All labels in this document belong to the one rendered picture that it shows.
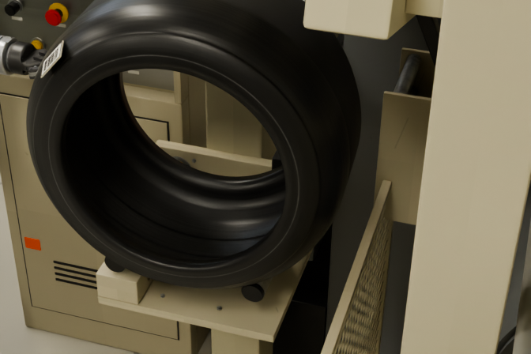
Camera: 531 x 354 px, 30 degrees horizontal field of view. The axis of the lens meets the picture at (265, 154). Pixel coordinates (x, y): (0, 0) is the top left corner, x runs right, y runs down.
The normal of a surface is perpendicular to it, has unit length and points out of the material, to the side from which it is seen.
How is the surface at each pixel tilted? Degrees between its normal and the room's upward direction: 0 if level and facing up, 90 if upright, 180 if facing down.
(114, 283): 90
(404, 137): 90
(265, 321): 0
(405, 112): 90
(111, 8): 27
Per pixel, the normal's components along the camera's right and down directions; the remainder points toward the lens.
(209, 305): 0.01, -0.83
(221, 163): -0.29, 0.53
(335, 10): -0.27, 0.25
